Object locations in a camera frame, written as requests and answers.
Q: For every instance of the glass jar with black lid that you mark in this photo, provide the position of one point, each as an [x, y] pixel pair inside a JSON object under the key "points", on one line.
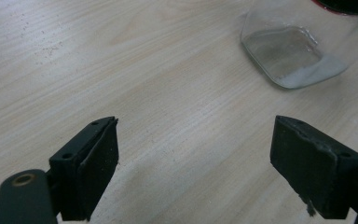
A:
{"points": [[279, 53]]}

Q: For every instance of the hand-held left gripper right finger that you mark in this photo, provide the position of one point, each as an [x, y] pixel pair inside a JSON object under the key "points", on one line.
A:
{"points": [[313, 168]]}

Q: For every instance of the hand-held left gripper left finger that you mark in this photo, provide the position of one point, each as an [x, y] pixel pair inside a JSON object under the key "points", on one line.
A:
{"points": [[87, 174]]}

